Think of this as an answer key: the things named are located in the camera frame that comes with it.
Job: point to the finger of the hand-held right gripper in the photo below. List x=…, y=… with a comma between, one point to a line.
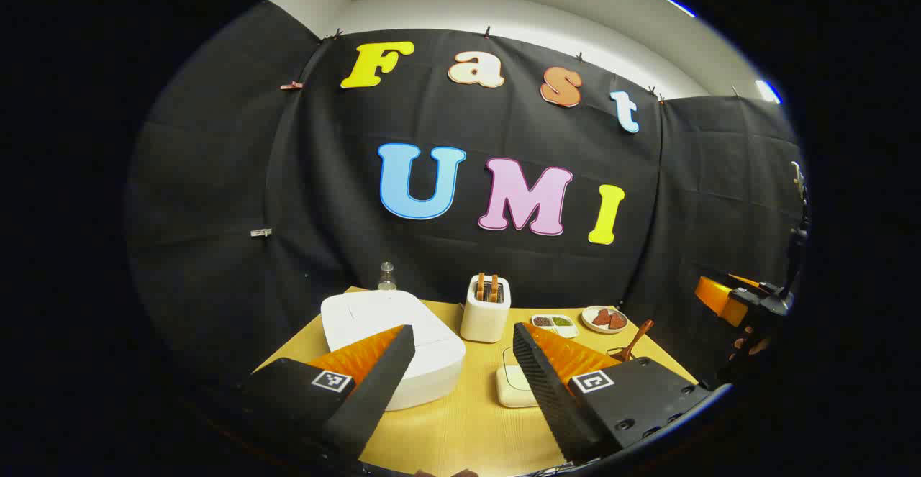
x=745, y=283
x=719, y=298

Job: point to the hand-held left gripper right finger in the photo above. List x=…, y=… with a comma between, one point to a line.
x=540, y=380

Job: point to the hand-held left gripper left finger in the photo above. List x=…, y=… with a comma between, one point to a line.
x=381, y=380

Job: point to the clear box of rice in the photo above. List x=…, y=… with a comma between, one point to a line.
x=512, y=385

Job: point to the white rice cooker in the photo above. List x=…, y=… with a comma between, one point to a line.
x=374, y=315

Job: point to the brown wooden spoon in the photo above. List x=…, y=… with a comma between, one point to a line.
x=639, y=337

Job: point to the divided white grain dish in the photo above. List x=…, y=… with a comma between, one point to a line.
x=554, y=324

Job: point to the small white plate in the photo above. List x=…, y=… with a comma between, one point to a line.
x=591, y=326

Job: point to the white toaster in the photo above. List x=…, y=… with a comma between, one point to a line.
x=484, y=322

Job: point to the red food piece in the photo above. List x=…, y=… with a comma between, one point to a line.
x=601, y=316
x=617, y=321

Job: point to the small glass bottle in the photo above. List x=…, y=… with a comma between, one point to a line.
x=387, y=279

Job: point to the toast slice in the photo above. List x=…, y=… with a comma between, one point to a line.
x=480, y=287
x=494, y=288

